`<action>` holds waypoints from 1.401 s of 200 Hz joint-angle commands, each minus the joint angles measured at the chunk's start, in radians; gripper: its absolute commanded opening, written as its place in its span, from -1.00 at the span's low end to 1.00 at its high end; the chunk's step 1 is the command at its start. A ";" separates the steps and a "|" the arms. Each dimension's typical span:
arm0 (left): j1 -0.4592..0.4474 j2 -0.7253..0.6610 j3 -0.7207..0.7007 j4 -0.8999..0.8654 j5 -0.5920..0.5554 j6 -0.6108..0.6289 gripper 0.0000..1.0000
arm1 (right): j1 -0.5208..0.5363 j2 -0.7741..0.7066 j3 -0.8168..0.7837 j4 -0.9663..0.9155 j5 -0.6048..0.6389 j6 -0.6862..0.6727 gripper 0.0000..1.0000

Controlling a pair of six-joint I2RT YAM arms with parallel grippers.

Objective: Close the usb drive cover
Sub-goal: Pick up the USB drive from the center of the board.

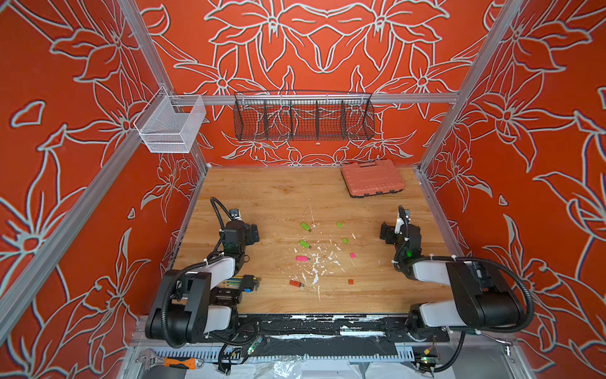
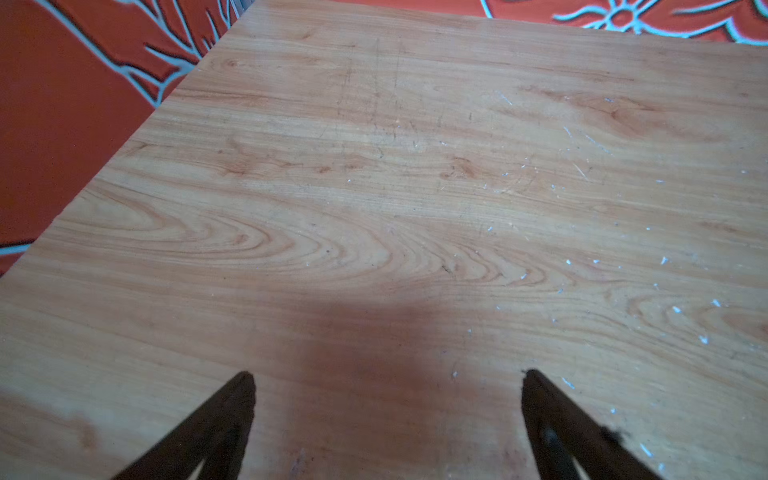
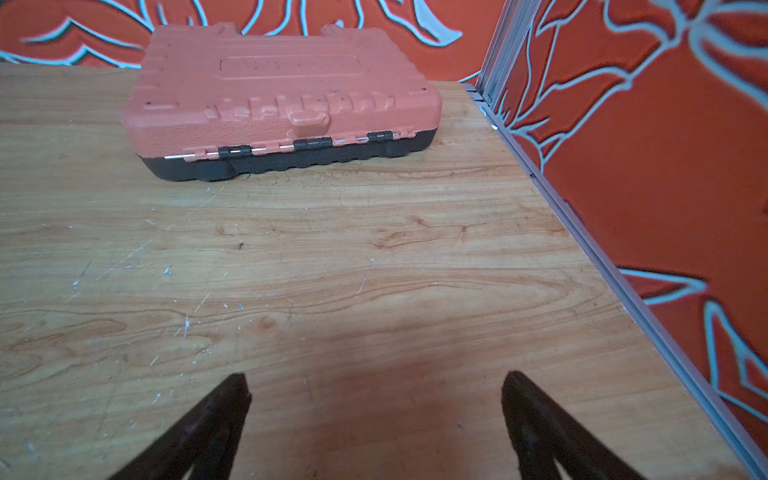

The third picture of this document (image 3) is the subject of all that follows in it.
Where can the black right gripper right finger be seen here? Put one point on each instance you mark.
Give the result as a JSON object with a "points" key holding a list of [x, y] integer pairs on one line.
{"points": [[548, 440]]}

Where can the red plastic tool case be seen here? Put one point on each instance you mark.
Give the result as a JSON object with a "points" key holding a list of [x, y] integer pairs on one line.
{"points": [[210, 103]]}

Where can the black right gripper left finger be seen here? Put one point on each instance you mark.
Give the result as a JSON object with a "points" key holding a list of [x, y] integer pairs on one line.
{"points": [[203, 443]]}

